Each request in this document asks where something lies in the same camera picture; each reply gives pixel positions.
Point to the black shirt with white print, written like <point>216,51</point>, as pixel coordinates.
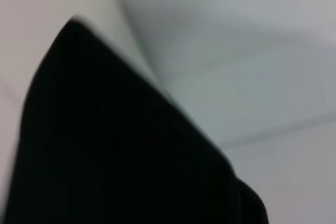
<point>105,155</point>

